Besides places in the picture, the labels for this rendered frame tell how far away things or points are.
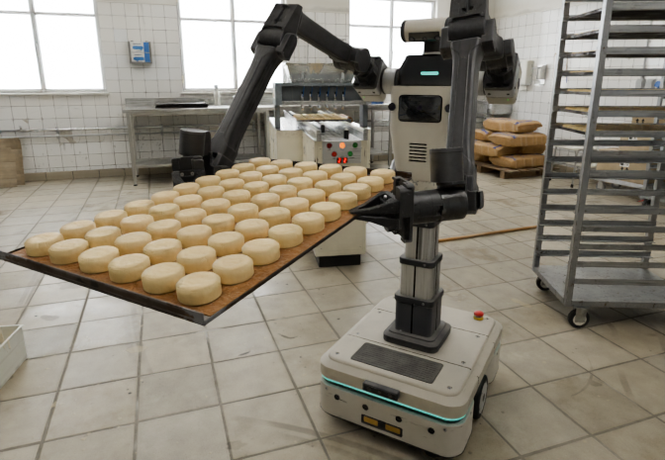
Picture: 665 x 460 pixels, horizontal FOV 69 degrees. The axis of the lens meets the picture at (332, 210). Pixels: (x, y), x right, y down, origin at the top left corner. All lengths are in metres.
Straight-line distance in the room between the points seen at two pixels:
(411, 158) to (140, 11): 5.51
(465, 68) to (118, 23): 5.99
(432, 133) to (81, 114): 5.65
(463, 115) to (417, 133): 0.64
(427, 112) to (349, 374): 0.91
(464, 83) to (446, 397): 0.99
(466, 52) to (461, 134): 0.19
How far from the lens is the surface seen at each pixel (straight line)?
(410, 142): 1.63
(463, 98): 1.01
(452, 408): 1.64
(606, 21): 2.49
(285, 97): 3.74
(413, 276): 1.77
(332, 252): 3.18
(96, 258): 0.70
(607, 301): 2.77
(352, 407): 1.80
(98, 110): 6.79
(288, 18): 1.34
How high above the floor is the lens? 1.20
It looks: 15 degrees down
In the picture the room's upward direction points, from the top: straight up
